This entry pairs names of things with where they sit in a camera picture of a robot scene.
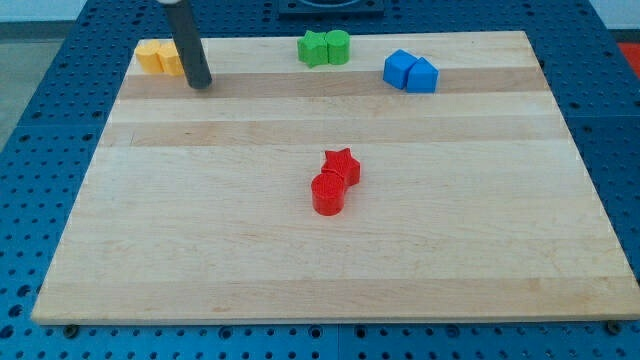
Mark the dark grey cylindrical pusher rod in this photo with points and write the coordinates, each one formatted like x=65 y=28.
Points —
x=188 y=43

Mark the yellow hexagon block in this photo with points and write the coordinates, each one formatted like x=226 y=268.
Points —
x=170 y=59

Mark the green star block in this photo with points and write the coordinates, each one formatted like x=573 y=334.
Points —
x=312 y=48

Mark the red star block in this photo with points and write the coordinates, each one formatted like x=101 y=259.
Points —
x=342 y=164

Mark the yellow cylinder block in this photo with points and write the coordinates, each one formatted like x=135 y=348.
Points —
x=147 y=56

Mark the green cylinder block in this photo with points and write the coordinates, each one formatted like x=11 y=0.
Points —
x=338 y=47

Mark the red cylinder block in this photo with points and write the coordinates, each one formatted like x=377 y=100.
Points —
x=328 y=194

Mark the blue cube block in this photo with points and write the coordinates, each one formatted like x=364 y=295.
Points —
x=397 y=67

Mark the blue pentagon block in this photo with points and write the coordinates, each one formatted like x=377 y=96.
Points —
x=422 y=77

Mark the light wooden board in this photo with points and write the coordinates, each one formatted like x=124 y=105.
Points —
x=473 y=205

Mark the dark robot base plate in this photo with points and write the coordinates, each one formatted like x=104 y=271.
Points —
x=310 y=8

